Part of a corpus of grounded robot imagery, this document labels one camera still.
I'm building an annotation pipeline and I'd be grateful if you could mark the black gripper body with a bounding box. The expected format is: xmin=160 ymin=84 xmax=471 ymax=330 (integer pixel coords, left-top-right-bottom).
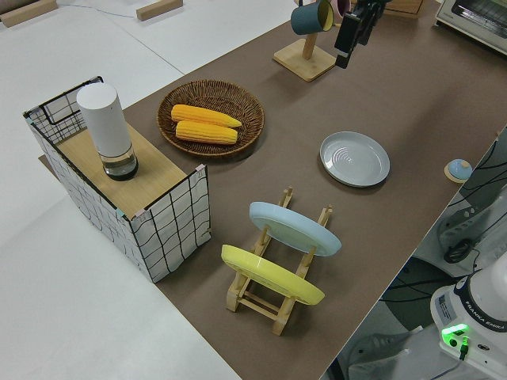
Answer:
xmin=352 ymin=0 xmax=391 ymax=25

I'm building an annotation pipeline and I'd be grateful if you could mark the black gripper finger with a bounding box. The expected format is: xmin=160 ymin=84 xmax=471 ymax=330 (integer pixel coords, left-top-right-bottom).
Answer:
xmin=357 ymin=17 xmax=376 ymax=47
xmin=334 ymin=11 xmax=360 ymax=70

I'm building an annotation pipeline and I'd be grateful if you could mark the gray ceramic plate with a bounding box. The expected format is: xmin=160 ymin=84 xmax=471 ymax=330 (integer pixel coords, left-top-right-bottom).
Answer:
xmin=319 ymin=131 xmax=391 ymax=188

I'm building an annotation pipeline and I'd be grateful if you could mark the light blue plate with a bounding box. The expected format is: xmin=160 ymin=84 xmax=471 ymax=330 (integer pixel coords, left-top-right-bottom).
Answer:
xmin=249 ymin=201 xmax=342 ymax=257

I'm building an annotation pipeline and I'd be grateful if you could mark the yellow plate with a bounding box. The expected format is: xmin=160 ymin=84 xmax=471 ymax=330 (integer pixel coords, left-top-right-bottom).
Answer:
xmin=220 ymin=244 xmax=326 ymax=306

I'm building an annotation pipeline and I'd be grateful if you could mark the wooden plate rack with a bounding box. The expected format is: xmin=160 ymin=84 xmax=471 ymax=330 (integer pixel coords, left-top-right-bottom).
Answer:
xmin=225 ymin=184 xmax=334 ymax=336

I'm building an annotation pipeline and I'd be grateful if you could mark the teal mug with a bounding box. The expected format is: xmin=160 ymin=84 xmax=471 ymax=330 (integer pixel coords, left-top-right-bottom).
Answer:
xmin=290 ymin=0 xmax=336 ymax=35

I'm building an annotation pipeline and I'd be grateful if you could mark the wooden mug tree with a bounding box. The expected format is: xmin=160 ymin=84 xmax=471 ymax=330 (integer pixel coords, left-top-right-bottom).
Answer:
xmin=272 ymin=0 xmax=337 ymax=83

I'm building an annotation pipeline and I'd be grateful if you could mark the white toaster oven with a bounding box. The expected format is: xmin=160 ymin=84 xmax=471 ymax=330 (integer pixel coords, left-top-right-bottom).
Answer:
xmin=433 ymin=0 xmax=507 ymax=55

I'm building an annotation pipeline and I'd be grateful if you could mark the round wicker basket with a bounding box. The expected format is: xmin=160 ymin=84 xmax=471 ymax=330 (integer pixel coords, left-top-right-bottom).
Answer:
xmin=157 ymin=80 xmax=265 ymax=158

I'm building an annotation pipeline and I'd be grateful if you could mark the yellow corn cob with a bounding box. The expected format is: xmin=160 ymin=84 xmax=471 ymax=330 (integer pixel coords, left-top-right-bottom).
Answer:
xmin=170 ymin=103 xmax=243 ymax=130
xmin=174 ymin=120 xmax=239 ymax=146

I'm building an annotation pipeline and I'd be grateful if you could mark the blue call bell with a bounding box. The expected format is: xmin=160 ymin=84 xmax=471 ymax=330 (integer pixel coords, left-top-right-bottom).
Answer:
xmin=443 ymin=158 xmax=472 ymax=184

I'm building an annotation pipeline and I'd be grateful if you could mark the light wooden block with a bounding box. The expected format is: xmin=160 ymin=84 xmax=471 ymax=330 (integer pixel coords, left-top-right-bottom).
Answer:
xmin=0 ymin=0 xmax=57 ymax=29
xmin=135 ymin=0 xmax=185 ymax=21

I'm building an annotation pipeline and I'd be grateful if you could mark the wooden shelf board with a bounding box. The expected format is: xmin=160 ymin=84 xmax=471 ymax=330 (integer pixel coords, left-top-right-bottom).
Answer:
xmin=56 ymin=126 xmax=188 ymax=219

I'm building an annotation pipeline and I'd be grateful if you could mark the white cylindrical grinder bottle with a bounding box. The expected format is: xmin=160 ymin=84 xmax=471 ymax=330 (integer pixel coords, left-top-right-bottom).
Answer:
xmin=76 ymin=82 xmax=140 ymax=182

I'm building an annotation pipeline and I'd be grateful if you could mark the coiled black cable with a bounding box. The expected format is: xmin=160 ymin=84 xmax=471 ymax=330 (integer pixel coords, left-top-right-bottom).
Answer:
xmin=443 ymin=238 xmax=478 ymax=264

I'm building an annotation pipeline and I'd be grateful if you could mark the thin blue cable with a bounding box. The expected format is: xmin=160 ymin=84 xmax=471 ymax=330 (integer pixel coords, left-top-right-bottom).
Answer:
xmin=63 ymin=2 xmax=136 ymax=20

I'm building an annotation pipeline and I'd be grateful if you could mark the black arm base cable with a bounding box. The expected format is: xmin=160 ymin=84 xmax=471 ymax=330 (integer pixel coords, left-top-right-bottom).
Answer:
xmin=378 ymin=272 xmax=472 ymax=304

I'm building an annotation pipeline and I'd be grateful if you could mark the wire and wood cabinet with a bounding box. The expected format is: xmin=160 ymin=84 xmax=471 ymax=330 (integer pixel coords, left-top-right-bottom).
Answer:
xmin=22 ymin=74 xmax=211 ymax=284

